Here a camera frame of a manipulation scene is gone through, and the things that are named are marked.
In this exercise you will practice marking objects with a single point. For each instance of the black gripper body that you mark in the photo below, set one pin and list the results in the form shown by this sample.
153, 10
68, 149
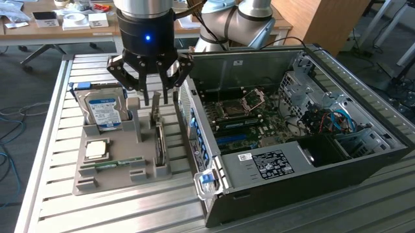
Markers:
145, 48

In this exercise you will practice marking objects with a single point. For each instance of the graphics card with black fan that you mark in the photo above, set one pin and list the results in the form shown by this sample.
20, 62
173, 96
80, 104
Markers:
159, 145

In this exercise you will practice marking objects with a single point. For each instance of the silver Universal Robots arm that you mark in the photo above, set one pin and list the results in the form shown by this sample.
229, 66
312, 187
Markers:
220, 21

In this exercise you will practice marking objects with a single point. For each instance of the wooden desk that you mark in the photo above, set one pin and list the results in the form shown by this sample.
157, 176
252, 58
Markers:
48, 32
185, 31

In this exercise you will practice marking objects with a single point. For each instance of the hard disk in blue caddy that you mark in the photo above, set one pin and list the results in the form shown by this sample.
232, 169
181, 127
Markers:
101, 109

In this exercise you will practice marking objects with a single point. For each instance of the white paper stack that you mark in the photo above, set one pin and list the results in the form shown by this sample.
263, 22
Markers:
188, 23

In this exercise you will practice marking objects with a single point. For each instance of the plain white box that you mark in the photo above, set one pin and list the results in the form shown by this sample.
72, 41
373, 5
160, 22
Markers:
97, 20

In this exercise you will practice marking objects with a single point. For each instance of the orange small item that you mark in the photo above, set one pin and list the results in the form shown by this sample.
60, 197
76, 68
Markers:
101, 7

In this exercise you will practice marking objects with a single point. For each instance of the CPU socket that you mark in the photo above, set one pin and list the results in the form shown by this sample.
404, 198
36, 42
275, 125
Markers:
231, 110

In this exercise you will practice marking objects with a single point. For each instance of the white tape roll on box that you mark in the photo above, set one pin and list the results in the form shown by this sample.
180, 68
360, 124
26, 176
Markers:
76, 21

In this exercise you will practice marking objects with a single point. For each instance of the metal socket cover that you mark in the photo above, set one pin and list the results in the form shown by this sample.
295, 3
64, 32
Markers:
261, 99

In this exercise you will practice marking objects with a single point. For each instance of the RAM stick with white label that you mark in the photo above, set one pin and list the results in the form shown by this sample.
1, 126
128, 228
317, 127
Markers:
237, 123

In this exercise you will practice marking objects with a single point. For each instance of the blue expansion slot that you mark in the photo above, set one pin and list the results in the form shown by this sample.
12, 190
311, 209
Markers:
231, 138

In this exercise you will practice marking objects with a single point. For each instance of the white box with black top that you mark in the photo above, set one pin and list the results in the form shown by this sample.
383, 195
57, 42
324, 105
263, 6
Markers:
45, 19

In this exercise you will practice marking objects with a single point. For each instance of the silver CPU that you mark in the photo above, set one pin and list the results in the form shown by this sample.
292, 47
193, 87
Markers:
96, 149

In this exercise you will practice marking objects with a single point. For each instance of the green motherboard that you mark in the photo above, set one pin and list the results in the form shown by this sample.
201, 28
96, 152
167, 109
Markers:
275, 121

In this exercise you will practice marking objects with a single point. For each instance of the silver metal drive cage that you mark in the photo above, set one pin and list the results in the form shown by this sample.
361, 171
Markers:
297, 94

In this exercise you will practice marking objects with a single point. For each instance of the green RAM stick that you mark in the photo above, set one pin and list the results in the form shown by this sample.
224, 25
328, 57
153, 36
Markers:
109, 163

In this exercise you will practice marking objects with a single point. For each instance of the white paper label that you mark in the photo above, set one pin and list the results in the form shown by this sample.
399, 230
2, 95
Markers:
16, 25

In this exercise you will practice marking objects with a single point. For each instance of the clear plastic bag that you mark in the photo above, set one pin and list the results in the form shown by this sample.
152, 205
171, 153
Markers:
12, 13

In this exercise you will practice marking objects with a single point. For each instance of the grey parts rack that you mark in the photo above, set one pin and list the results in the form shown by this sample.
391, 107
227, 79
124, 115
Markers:
122, 174

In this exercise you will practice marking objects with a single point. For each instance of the silver latch with blue tab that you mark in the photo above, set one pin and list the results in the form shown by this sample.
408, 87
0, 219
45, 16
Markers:
204, 179

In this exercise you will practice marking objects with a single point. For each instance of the grey power supply unit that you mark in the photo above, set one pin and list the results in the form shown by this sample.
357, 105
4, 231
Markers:
243, 172

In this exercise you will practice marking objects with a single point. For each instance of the black open PC case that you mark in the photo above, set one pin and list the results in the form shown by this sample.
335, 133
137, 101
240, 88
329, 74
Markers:
291, 201

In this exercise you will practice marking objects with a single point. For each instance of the silver disk bay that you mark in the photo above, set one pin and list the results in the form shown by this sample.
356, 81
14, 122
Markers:
372, 143

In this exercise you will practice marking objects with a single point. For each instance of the white desk frame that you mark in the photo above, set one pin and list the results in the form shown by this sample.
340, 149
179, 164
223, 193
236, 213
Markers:
389, 25

